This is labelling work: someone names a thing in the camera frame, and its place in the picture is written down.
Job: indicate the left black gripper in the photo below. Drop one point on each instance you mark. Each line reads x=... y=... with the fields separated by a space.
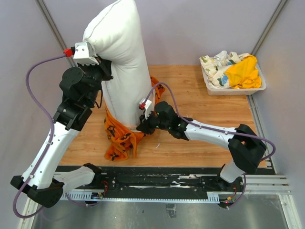
x=105 y=66

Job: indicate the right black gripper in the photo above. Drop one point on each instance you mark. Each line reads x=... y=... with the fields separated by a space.
x=144 y=126

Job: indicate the orange monogram pillowcase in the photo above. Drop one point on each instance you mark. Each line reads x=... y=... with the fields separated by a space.
x=119 y=138

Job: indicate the white pillow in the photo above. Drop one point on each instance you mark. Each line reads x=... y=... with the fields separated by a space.
x=115 y=35

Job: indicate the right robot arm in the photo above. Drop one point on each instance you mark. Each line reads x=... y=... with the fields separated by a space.
x=246 y=148

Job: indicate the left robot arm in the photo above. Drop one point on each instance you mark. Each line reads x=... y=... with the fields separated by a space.
x=39 y=182

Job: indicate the white plastic bin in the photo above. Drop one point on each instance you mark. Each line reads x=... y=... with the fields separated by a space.
x=231 y=91

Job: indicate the white patterned cloth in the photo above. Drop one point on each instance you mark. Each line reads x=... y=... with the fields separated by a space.
x=215 y=67

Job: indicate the yellow cloth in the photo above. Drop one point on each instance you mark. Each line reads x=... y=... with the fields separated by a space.
x=244 y=75

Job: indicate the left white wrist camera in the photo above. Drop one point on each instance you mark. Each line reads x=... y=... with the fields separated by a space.
x=84 y=54

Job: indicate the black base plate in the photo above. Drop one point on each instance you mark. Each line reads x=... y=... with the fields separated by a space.
x=161 y=182

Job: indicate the left aluminium frame post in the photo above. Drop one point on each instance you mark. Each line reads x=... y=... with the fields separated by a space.
x=51 y=23

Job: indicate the aluminium frame post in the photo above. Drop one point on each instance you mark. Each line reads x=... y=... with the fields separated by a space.
x=273 y=19
x=51 y=23

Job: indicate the white slotted cable duct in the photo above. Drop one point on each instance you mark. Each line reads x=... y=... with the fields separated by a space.
x=94 y=196

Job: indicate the right aluminium frame post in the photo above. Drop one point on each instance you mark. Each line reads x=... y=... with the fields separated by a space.
x=273 y=19

